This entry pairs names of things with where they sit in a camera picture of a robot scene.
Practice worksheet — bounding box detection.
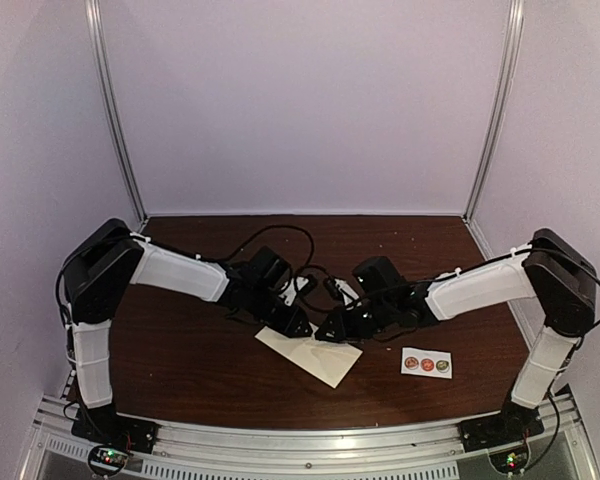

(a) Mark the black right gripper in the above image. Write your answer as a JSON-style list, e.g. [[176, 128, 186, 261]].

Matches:
[[315, 297, 395, 345]]

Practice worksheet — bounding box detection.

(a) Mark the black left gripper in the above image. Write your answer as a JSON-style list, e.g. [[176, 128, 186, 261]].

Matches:
[[246, 287, 312, 340]]

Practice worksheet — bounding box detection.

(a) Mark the cream paper envelope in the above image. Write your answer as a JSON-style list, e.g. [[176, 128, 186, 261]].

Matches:
[[255, 327, 363, 389]]

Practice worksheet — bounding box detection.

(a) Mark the sticker sheet with three seals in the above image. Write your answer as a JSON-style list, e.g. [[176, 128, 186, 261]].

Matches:
[[400, 347, 453, 380]]

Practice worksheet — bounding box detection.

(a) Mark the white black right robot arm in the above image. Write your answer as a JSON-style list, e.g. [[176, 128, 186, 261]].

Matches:
[[315, 228, 600, 442]]

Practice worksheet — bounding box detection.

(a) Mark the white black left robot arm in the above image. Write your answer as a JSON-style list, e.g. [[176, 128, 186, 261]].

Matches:
[[54, 219, 313, 444]]

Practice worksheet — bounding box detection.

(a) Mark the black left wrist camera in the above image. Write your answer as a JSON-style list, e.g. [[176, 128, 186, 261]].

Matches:
[[279, 275, 318, 305]]

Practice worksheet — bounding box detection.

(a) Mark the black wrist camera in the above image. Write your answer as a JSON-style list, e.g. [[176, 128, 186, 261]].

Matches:
[[323, 278, 359, 306], [279, 275, 318, 305]]

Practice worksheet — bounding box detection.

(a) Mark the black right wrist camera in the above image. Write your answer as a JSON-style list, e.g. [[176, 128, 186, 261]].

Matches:
[[323, 278, 359, 306]]

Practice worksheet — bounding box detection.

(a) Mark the black braided right camera cable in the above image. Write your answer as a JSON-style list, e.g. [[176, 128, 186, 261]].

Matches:
[[295, 267, 341, 311]]

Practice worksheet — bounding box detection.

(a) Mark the black braided camera cable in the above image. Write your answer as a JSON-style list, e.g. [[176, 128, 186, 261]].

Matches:
[[295, 267, 341, 311], [224, 226, 316, 281]]

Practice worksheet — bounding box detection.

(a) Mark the black braided left camera cable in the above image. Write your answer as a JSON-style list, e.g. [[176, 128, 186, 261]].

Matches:
[[224, 226, 316, 281]]

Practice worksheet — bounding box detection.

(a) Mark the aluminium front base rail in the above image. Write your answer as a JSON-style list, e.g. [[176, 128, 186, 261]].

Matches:
[[16, 393, 600, 479]]

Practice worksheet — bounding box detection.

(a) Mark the right aluminium corner post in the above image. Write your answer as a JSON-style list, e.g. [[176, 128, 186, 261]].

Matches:
[[464, 0, 525, 223]]

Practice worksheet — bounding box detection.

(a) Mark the aluminium corner post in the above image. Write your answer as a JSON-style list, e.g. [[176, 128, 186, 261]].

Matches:
[[464, 0, 525, 223], [84, 0, 148, 224]]

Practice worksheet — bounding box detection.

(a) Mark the left aluminium corner post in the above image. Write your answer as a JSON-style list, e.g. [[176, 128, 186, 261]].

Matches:
[[84, 0, 148, 224]]

